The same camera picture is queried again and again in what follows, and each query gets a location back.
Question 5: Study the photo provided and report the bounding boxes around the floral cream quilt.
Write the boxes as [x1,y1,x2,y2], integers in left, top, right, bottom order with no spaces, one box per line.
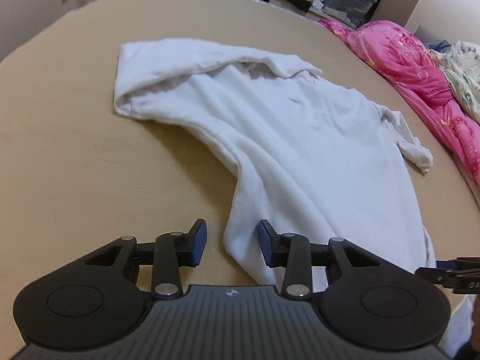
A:
[429,41,480,123]

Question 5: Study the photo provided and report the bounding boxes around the tan bed mattress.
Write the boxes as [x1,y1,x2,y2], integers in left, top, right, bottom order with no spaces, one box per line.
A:
[1,0,479,359]

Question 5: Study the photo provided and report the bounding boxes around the white long-sleeve shirt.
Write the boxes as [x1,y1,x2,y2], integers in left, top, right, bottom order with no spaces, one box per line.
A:
[113,38,435,284]

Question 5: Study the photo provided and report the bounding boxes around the pink quilt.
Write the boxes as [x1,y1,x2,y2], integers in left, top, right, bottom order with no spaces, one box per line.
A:
[318,19,479,184]

